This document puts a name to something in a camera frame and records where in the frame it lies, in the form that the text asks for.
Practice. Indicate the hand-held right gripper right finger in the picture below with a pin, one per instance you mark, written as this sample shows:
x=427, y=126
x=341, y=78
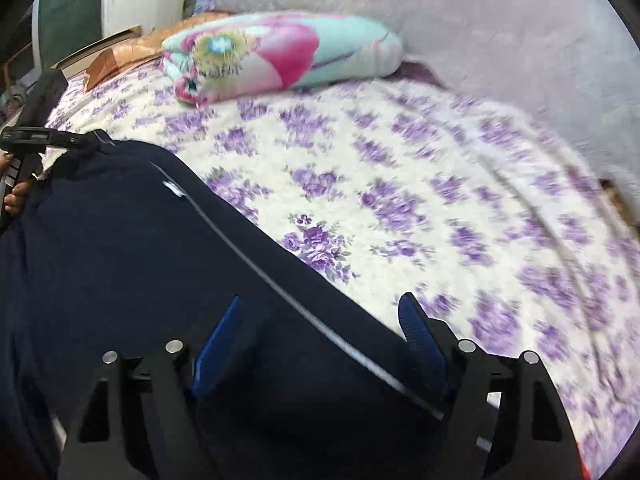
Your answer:
x=420, y=345

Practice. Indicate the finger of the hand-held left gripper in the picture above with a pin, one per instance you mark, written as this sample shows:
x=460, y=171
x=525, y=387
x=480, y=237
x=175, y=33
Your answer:
x=77, y=141

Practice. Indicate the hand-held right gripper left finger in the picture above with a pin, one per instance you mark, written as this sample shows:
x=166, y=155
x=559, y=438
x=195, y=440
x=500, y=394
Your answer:
x=220, y=345

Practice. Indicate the navy blue pants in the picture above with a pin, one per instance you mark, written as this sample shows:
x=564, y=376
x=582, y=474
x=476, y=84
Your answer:
x=125, y=260

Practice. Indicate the person's left hand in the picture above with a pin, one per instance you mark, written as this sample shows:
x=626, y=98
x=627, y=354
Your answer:
x=17, y=200

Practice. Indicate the dark green board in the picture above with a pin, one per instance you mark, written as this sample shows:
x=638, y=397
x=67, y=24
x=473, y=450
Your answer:
x=70, y=15

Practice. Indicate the orange satin cloth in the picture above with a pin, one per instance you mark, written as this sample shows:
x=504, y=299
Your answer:
x=125, y=52

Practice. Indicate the purple floral bedsheet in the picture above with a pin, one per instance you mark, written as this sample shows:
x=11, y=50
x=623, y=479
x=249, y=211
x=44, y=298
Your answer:
x=425, y=185

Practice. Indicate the person's red clothing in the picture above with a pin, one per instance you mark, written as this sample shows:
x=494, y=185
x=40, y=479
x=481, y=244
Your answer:
x=582, y=467

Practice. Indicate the folded pink teal floral blanket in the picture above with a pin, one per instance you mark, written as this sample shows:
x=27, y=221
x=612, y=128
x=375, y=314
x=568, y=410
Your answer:
x=300, y=55

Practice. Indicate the dark maroon cloth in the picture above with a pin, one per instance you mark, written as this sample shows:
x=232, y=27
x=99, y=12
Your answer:
x=420, y=71

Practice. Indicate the grey lace cover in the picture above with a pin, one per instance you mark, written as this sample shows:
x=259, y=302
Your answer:
x=475, y=25

